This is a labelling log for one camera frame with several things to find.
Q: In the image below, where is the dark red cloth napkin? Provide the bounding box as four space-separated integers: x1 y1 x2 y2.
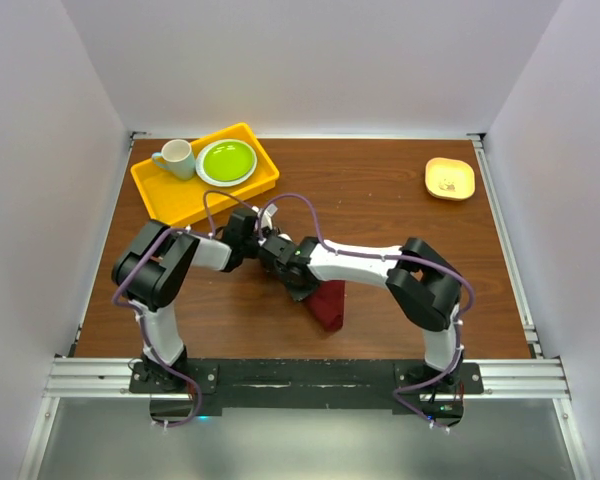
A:
302 280 345 333

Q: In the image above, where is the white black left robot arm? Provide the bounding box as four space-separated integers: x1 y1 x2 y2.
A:
111 207 259 392

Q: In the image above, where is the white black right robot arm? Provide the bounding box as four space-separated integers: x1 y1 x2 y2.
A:
258 234 463 393

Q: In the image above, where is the green plate white rim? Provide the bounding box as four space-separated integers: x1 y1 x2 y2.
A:
196 139 258 188

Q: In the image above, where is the yellow plastic tray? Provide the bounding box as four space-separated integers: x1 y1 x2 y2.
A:
131 123 279 226

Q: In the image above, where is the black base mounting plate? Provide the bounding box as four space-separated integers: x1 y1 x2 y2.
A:
129 357 484 416

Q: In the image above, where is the light blue ceramic mug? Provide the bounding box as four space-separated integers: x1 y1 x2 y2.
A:
152 139 196 181

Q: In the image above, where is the small yellow square dish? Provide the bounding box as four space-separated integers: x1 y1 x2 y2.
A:
424 157 476 201

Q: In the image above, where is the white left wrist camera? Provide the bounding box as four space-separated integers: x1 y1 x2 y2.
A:
251 203 278 230

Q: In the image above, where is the aluminium frame rail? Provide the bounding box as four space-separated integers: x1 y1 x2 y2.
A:
43 358 571 400

